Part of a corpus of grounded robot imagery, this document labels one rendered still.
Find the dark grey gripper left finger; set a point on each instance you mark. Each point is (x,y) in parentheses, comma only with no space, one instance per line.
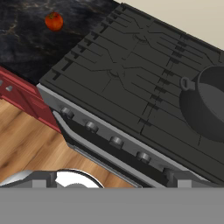
(50,179)

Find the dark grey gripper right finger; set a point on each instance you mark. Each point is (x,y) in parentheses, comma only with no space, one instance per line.
(172,181)

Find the grey stove knob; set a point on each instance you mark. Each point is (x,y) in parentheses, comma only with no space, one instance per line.
(67,112)
(143,157)
(116,141)
(92,127)

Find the dark grey pot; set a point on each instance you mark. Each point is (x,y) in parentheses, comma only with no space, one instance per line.
(208,105)

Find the black stove with hob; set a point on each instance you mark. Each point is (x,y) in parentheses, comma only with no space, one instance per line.
(125,73)

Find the red tomato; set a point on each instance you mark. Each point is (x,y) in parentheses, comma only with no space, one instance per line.
(54,21)

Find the white and black round object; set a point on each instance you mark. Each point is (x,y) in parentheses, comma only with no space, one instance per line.
(75,178)

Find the black oven door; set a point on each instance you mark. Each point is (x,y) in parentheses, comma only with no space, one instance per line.
(96,145)

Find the red cupboard run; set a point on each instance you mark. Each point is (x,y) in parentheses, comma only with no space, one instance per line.
(26,99)

